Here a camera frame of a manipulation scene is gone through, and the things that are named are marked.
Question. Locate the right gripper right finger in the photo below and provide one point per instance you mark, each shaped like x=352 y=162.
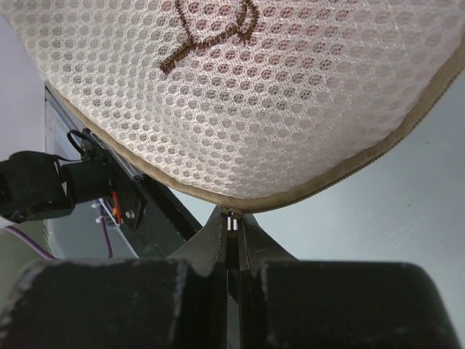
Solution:
x=288 y=303

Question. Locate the white mesh laundry bag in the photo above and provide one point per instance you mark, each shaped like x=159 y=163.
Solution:
x=252 y=105

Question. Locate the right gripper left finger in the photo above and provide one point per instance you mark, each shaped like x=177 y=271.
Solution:
x=174 y=302

